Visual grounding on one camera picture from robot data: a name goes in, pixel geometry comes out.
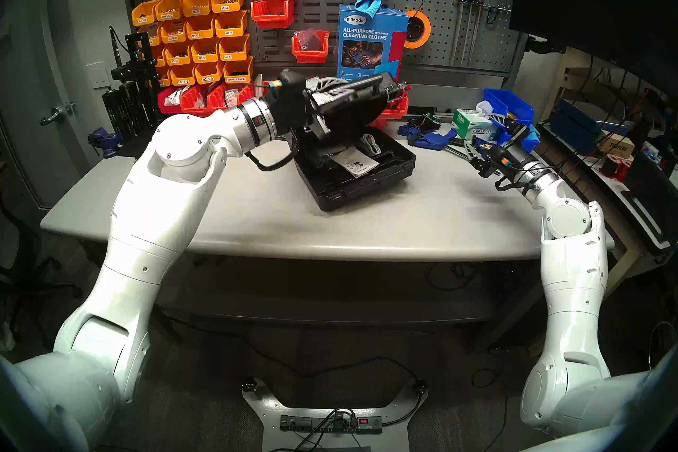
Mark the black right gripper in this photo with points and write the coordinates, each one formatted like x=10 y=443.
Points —
x=517 y=153

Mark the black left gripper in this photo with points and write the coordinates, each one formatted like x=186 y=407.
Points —
x=294 y=112

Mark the black plastic tool box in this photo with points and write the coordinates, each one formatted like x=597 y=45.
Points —
x=360 y=191

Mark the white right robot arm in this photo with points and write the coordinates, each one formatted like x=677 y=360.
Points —
x=574 y=287

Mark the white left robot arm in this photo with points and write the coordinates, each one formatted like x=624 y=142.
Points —
x=148 y=223

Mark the Kimtech tissue box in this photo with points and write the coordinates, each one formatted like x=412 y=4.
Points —
x=471 y=127

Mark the blue cleaning cloths box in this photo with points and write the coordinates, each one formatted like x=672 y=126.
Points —
x=371 y=48

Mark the dark blue storage box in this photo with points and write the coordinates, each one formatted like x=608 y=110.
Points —
x=574 y=128

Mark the small cardboard box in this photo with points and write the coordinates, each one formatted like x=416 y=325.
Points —
x=619 y=148

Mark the blue yellow Irwin clamp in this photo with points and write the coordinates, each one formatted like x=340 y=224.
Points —
x=486 y=142

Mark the orange-red bin with plastic bags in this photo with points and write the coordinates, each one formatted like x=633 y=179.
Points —
x=310 y=56

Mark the large blue bin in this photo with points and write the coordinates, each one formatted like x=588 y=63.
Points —
x=511 y=104

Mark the stacked empty orange-red bins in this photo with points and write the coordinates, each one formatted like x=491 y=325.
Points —
x=378 y=123

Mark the blue bar clamp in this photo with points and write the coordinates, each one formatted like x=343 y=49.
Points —
x=429 y=138

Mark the orange-red bin with red pins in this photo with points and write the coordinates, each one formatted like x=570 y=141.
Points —
x=396 y=111

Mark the white instruction card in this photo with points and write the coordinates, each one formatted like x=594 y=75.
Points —
x=357 y=165

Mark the orange-red bin with leaflet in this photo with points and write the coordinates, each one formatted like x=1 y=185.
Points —
x=246 y=95

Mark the orange-red hanging bin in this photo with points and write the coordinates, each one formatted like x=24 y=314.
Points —
x=271 y=21

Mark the orange bin labelled M4 HEX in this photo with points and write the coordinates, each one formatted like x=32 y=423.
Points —
x=238 y=76

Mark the blue microfiber cloth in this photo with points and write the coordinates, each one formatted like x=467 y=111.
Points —
x=368 y=3

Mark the orange bin labelled M3-6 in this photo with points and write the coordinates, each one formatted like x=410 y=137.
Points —
x=233 y=54

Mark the orange-red parts bin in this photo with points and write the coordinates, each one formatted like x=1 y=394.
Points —
x=168 y=106
x=218 y=101
x=195 y=109

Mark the orange bin labelled M3-4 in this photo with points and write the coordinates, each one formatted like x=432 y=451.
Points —
x=230 y=30

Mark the orange tape roll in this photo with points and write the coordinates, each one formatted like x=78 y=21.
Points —
x=427 y=30

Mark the orange bin labelled M2.5-5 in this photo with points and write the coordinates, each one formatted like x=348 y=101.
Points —
x=208 y=78

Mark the black carabiner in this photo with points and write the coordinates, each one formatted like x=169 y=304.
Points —
x=492 y=15

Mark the orange bin labelled M3-8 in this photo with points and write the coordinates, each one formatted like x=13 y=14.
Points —
x=204 y=56

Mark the orange bin labelled M3X6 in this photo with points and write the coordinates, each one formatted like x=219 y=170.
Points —
x=226 y=5

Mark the orange bin labelled M4-6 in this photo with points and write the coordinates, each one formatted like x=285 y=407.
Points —
x=200 y=32

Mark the orange bin labelled M2.5-6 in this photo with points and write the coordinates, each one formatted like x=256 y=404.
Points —
x=183 y=80

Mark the orange parts bin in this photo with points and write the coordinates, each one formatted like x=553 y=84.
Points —
x=164 y=81
x=177 y=59
x=152 y=39
x=158 y=54
x=172 y=36

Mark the black laptop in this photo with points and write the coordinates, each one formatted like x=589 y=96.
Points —
x=657 y=197

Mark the orange bin labelled M3X8 BAD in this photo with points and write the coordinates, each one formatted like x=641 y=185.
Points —
x=168 y=14

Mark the white side desk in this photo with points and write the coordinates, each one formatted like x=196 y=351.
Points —
x=617 y=276

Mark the orange bin labelled M3X5X4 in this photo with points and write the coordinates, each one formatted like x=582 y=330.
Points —
x=144 y=18

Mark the black metal stand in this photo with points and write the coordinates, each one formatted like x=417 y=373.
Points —
x=127 y=106

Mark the black soldering iron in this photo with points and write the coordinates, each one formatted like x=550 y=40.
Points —
x=117 y=46

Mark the blue bench vise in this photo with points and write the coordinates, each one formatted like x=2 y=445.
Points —
x=106 y=141

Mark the grey door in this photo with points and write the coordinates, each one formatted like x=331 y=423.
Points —
x=32 y=59

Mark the black power strip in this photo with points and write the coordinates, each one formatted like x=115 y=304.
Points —
x=318 y=424

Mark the black office chair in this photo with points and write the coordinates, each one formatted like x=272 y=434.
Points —
x=21 y=265

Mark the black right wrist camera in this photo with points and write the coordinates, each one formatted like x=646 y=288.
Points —
x=495 y=162

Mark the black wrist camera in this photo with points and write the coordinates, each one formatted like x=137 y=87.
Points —
x=291 y=80
x=495 y=162

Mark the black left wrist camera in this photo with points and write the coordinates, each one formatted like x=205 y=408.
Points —
x=291 y=80

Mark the white light switch plate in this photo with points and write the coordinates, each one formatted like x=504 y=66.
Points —
x=98 y=75

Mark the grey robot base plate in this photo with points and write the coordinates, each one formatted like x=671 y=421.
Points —
x=265 y=406

